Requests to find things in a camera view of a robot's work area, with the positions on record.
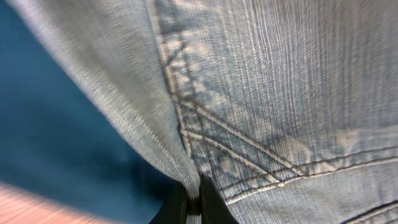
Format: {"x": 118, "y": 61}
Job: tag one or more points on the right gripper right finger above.
{"x": 213, "y": 208}

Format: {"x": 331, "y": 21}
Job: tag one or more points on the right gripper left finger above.
{"x": 174, "y": 209}

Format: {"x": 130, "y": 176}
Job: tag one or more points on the light blue denim shorts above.
{"x": 289, "y": 107}

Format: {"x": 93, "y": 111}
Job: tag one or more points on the dark blue shirt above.
{"x": 56, "y": 143}

